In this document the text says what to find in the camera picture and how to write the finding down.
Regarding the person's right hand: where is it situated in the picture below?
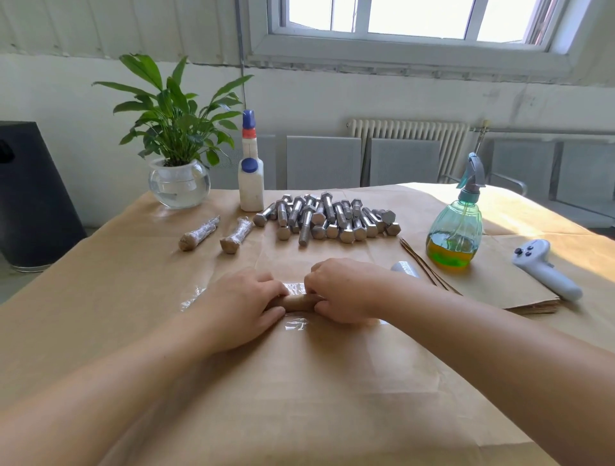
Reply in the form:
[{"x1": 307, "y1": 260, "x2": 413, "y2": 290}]
[{"x1": 304, "y1": 257, "x2": 416, "y2": 326}]

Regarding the person's left hand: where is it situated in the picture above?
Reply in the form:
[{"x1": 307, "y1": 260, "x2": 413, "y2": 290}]
[{"x1": 181, "y1": 268, "x2": 290, "y2": 355}]

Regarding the clear film sheet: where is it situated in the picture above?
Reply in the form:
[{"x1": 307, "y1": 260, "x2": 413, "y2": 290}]
[{"x1": 176, "y1": 278, "x2": 313, "y2": 333}]

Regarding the white cling film roll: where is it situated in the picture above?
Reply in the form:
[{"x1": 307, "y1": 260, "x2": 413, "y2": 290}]
[{"x1": 390, "y1": 260, "x2": 420, "y2": 280}]

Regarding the pile of steel bolts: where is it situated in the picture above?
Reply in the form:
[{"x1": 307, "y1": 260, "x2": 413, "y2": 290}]
[{"x1": 252, "y1": 192, "x2": 403, "y2": 247}]

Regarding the green spray bottle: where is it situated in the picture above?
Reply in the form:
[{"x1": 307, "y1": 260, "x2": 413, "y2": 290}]
[{"x1": 425, "y1": 152, "x2": 488, "y2": 271}]

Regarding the stack of brown paper sheets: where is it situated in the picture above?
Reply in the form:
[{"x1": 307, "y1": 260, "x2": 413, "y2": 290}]
[{"x1": 398, "y1": 233, "x2": 562, "y2": 316}]

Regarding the person's left forearm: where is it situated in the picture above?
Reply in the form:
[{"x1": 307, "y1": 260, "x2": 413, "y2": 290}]
[{"x1": 0, "y1": 321, "x2": 208, "y2": 466}]

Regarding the person's right forearm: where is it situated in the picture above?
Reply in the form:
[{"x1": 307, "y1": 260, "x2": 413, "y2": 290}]
[{"x1": 389, "y1": 278, "x2": 615, "y2": 466}]

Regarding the white glue bottle blue cap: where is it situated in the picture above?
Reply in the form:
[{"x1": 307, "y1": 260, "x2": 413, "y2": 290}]
[{"x1": 237, "y1": 108, "x2": 265, "y2": 213}]

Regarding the grey chair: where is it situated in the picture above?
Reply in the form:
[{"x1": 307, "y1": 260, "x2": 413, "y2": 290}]
[
  {"x1": 370, "y1": 138, "x2": 443, "y2": 188},
  {"x1": 285, "y1": 135, "x2": 363, "y2": 191},
  {"x1": 552, "y1": 142, "x2": 615, "y2": 232},
  {"x1": 209, "y1": 133, "x2": 278, "y2": 190},
  {"x1": 480, "y1": 139, "x2": 559, "y2": 203}
]

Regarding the round glass vase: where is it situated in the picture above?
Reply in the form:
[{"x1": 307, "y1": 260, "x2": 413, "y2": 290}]
[{"x1": 147, "y1": 158, "x2": 211, "y2": 211}]

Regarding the large brown paper table cover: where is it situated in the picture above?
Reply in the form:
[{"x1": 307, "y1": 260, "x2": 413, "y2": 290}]
[{"x1": 0, "y1": 182, "x2": 615, "y2": 466}]

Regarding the white radiator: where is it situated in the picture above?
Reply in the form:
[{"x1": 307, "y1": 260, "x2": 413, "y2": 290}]
[{"x1": 348, "y1": 118, "x2": 470, "y2": 186}]

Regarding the white handheld controller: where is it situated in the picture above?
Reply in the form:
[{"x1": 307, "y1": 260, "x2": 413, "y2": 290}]
[{"x1": 512, "y1": 239, "x2": 584, "y2": 303}]

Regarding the green leafy plant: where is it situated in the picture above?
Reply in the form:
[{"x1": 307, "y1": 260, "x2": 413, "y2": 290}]
[{"x1": 93, "y1": 54, "x2": 254, "y2": 170}]

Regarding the black trash bin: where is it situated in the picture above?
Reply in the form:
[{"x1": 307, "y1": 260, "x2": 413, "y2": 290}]
[{"x1": 0, "y1": 121, "x2": 88, "y2": 273}]

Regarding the white framed window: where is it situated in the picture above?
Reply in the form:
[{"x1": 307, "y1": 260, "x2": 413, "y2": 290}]
[{"x1": 242, "y1": 0, "x2": 607, "y2": 86}]

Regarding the white vertical blind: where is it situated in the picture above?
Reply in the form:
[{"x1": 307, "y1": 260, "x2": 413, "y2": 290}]
[{"x1": 0, "y1": 0, "x2": 249, "y2": 67}]

